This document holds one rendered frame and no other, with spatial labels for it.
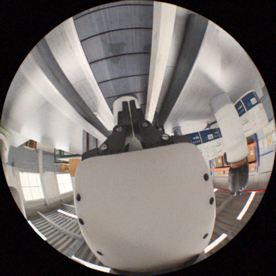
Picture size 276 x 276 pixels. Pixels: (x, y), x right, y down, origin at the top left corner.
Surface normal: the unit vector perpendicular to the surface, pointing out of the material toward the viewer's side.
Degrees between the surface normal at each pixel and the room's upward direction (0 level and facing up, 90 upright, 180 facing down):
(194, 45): 90
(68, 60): 0
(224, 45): 0
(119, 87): 0
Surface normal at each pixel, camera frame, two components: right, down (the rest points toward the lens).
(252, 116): -0.97, 0.11
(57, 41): 0.17, 0.95
